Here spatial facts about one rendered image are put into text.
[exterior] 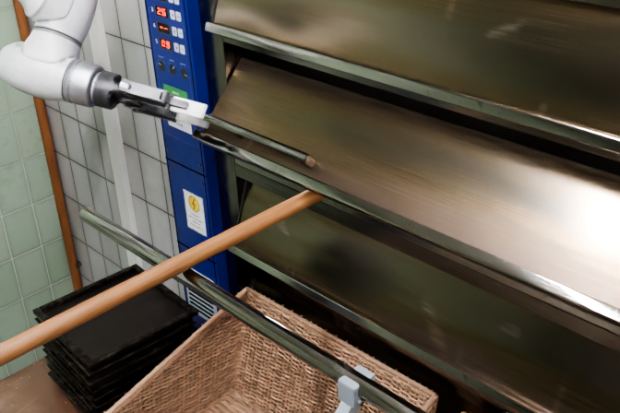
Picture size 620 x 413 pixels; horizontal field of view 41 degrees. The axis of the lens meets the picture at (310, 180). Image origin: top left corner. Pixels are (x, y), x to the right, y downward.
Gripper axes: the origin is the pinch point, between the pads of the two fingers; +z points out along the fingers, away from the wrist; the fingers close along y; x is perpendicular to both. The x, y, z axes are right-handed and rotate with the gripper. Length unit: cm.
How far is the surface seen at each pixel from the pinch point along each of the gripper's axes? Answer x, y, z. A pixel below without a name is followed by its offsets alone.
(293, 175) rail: 9.4, -10.4, 24.6
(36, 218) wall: 20, 91, -61
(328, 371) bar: 42, -37, 41
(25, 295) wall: 43, 102, -61
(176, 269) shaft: 32.9, -22.1, 12.2
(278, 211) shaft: 16.7, -10.5, 23.8
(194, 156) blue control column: 3.1, 23.4, -3.0
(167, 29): -18.3, 6.3, -13.0
